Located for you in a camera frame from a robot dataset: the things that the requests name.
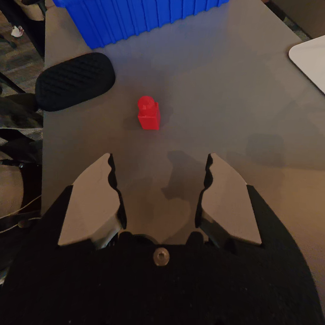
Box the dark desk cable cover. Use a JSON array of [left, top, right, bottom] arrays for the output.
[[272, 0, 325, 40]]

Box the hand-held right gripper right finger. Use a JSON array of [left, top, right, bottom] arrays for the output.
[[195, 153, 263, 248]]

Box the blue plastic bin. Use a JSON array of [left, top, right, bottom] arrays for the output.
[[52, 0, 231, 50]]

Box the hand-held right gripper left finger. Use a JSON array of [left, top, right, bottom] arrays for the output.
[[57, 153, 127, 249]]

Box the red building block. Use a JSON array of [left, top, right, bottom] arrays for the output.
[[137, 96, 161, 131]]

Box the black textured wrist rest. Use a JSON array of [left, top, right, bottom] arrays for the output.
[[35, 52, 116, 112]]

